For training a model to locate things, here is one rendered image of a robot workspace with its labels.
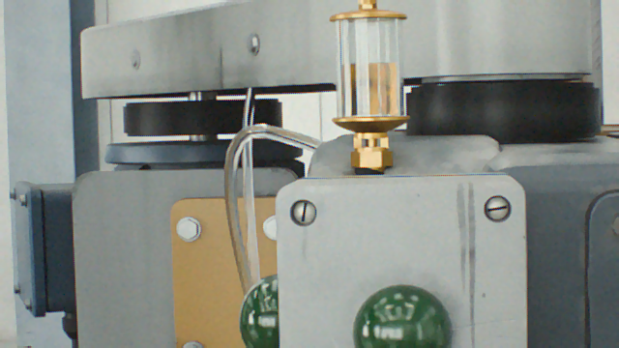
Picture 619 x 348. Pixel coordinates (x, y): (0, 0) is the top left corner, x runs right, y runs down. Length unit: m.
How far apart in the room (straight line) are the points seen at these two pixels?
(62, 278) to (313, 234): 0.50
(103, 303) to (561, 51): 0.42
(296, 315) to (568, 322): 0.10
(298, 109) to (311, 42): 4.99
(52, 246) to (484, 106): 0.41
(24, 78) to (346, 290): 5.08
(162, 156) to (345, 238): 0.49
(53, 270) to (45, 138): 4.55
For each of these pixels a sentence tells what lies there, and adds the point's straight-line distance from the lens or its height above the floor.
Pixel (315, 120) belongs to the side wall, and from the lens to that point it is 5.60.
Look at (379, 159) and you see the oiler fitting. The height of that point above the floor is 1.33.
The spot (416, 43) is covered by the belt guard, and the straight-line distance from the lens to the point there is 0.55.
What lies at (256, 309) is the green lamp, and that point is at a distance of 0.38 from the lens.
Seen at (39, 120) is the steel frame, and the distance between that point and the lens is 5.41.
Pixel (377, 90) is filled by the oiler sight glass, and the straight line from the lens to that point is 0.43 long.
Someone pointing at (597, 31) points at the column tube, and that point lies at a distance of 0.91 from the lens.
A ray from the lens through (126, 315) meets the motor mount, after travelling 0.83.
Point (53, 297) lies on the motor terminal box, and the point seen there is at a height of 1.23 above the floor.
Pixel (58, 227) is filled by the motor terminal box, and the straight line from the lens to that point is 0.85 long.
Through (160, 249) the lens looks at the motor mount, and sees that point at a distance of 0.82.
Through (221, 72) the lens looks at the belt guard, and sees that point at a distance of 0.70.
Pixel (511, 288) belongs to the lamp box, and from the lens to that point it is 0.37.
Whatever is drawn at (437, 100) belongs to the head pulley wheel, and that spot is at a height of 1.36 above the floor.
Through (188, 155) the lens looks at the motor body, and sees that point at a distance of 0.84.
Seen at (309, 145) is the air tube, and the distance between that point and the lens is 0.51.
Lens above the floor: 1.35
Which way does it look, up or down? 3 degrees down
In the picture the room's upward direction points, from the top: 2 degrees counter-clockwise
